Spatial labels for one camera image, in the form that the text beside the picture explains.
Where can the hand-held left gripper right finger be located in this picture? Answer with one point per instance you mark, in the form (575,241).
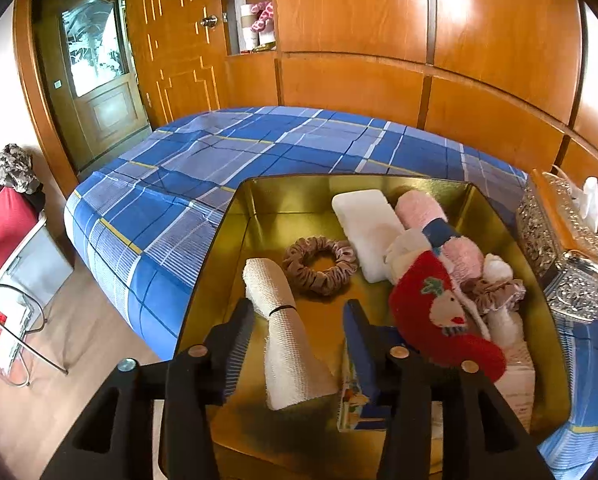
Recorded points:
(361,345)

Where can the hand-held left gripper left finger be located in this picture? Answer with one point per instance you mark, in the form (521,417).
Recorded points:
(239,350)

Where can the blue tissue pack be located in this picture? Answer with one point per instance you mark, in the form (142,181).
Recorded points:
(354,405)

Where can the red fuzzy sock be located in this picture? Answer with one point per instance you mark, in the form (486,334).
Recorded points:
(419,310)

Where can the dusty pink scrunchie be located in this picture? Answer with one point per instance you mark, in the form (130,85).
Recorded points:
(294,272)

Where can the gold tin box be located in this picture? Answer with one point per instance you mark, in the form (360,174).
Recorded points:
(269,220)

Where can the pink fuzzy sock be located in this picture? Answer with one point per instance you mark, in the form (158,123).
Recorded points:
(419,207)

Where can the mauve scrunchie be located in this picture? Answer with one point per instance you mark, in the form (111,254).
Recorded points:
(504,292)

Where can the blue plaid bed sheet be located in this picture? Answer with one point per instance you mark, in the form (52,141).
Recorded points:
(179,200)

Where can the silver embossed tissue box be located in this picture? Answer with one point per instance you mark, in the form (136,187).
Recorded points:
(569,280)

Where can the clear acrylic side table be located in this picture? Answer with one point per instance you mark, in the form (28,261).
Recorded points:
(9,355)

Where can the white facial tissue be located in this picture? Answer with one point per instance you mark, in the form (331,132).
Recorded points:
(589,205)

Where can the door with frosted glass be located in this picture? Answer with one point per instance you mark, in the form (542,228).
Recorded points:
(104,110)

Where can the camouflage cloth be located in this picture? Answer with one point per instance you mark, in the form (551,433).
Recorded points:
(9,170)

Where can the wooden door with inlay lines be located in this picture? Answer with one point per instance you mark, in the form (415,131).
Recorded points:
(179,60)

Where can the wooden wardrobe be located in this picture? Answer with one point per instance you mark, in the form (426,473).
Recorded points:
(354,20)

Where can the metal door knob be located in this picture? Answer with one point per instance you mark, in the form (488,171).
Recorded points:
(209,21)

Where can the pink plush toy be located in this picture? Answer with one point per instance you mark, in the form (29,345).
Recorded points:
(265,12)

